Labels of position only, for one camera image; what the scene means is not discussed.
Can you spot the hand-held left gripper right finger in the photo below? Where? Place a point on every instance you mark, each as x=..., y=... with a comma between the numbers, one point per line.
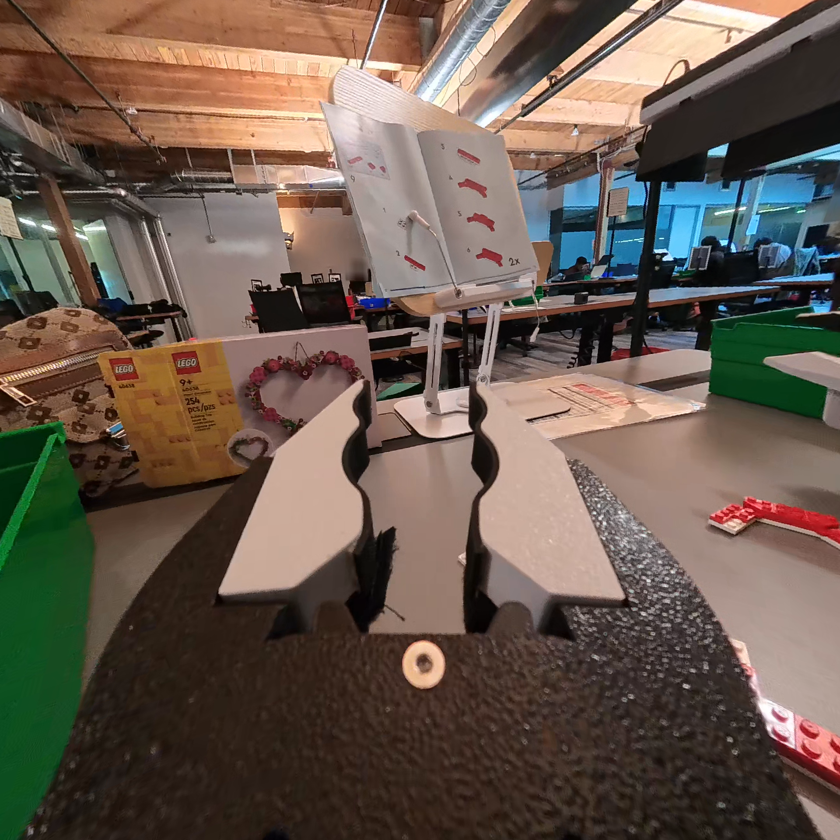
x=544, y=525

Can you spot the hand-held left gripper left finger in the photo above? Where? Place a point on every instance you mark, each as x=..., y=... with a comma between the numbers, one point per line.
x=295, y=512

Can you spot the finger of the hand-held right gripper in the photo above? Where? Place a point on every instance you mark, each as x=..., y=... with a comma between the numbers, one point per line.
x=810, y=371

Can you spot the red white brick assembly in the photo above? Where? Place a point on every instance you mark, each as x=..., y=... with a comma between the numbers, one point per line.
x=787, y=515

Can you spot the yellow white toy set box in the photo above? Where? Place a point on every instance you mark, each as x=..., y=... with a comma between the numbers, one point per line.
x=170, y=420

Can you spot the green plastic bin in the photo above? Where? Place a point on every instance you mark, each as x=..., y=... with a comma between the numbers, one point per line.
x=748, y=367
x=39, y=623

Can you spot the clear plastic sleeve with paper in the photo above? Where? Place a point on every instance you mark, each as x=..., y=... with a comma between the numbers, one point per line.
x=623, y=400

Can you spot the white wooden book stand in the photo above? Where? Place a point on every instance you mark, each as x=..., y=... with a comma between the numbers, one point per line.
x=433, y=423

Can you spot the long grey office table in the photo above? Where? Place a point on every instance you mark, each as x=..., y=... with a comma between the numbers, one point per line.
x=656, y=298

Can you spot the black monitor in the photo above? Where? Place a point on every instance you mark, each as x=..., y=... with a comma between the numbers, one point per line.
x=325, y=303

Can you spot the black overhead rig stand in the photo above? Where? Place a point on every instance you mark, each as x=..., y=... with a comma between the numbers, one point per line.
x=754, y=92

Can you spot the brown patterned bag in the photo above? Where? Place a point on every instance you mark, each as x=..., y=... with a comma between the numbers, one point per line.
x=59, y=341

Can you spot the open instruction booklet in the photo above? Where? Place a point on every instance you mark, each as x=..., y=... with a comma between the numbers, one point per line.
x=374, y=197

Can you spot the paper sign on post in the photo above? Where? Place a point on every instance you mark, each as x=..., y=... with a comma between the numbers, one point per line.
x=617, y=201

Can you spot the silver ceiling duct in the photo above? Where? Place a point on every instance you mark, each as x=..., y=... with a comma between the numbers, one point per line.
x=459, y=46

